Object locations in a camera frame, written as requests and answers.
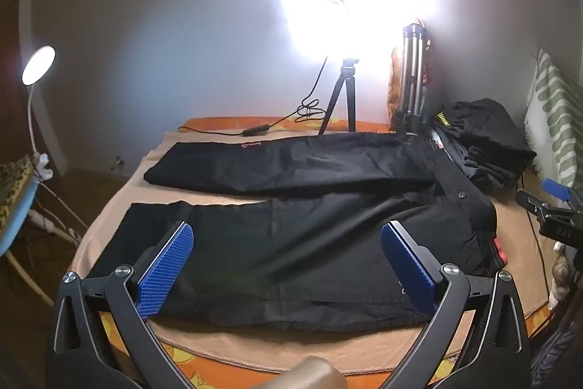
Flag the black pants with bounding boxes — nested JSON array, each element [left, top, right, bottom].
[[90, 133, 503, 332]]

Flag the green white patterned cloth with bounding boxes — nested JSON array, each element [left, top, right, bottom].
[[524, 50, 582, 188]]

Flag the stack of folded dark clothes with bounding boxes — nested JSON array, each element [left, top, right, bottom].
[[432, 99, 536, 194]]

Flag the blue chair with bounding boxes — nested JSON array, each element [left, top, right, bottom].
[[0, 177, 39, 256]]

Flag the leopard print cushion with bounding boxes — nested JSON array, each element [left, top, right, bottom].
[[0, 155, 35, 233]]

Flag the folded silver tripod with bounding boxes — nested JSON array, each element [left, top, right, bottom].
[[394, 23, 429, 134]]

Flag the small black tripod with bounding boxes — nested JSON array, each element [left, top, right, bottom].
[[317, 58, 361, 136]]

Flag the white clip desk lamp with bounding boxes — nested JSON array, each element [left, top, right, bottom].
[[20, 44, 58, 181]]

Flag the black cable on bed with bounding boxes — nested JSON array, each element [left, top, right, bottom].
[[519, 169, 555, 308]]

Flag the black power cable with switch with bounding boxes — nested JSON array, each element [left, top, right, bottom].
[[177, 56, 330, 139]]

